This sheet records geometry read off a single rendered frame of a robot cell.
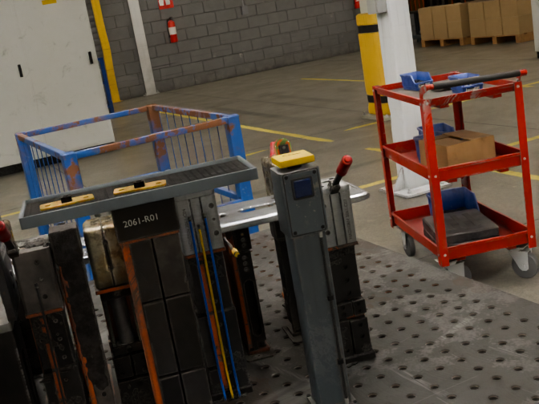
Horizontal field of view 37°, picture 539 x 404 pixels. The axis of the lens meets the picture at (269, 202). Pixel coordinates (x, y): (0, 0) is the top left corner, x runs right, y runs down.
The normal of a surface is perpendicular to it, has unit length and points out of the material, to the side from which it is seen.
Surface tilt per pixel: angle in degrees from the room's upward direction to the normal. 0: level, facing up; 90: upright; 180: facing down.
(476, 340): 0
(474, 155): 90
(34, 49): 90
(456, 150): 90
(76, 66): 90
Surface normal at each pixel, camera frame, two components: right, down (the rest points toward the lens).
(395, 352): -0.16, -0.96
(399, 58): 0.42, 0.15
